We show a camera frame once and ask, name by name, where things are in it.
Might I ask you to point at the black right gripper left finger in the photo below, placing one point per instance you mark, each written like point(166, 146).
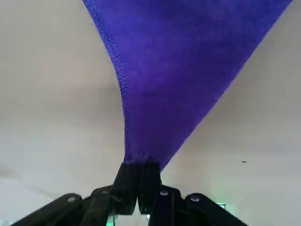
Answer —
point(124, 181)

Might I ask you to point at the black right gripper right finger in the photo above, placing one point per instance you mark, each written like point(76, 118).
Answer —
point(150, 181)

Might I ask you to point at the purple cloth towel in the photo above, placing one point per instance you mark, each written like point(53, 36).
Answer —
point(176, 70)

